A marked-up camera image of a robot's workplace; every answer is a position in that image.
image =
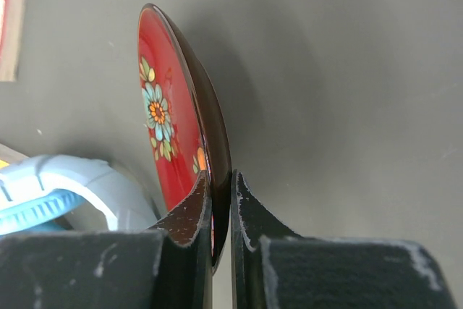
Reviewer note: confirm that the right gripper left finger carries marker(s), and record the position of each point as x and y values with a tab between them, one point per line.
166	266

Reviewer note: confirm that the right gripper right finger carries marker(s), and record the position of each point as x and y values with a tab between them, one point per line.
274	267

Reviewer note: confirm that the red floral plate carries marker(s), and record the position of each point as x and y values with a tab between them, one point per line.
184	119

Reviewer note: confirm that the light blue headphones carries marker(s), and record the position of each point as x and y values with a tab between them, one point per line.
36	191

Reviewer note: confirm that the red and cream book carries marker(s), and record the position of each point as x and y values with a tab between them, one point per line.
12	18

